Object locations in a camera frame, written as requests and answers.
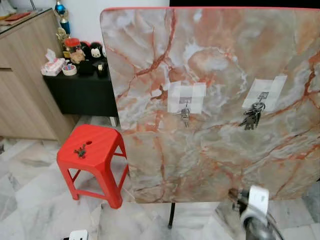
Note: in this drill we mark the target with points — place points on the black plush toys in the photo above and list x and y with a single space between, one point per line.
92 57

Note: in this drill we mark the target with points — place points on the white adhesive wall hook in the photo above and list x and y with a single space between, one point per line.
175 97
274 87

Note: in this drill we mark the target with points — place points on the red plastic stool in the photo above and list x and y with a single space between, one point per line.
97 157

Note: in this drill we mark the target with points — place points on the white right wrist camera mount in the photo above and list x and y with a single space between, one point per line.
258 199

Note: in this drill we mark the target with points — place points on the red lid clear jar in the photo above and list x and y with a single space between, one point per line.
73 49

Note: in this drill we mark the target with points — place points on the red item on cabinet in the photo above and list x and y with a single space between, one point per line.
15 16

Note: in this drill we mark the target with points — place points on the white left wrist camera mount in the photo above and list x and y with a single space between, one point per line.
79 235

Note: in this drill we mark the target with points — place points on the black side table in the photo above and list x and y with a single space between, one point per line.
82 95

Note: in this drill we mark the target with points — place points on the light wooden cabinet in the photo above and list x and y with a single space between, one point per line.
25 85

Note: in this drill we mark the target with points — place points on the blue gold trophy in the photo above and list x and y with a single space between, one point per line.
62 15

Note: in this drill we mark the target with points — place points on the marble pattern upright board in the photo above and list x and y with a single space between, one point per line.
215 150

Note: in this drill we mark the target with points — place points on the black metal board leg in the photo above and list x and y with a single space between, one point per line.
171 215

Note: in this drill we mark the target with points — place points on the large dark key bunch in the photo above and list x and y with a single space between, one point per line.
252 118

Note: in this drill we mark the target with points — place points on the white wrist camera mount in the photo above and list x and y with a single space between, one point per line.
258 199
79 235

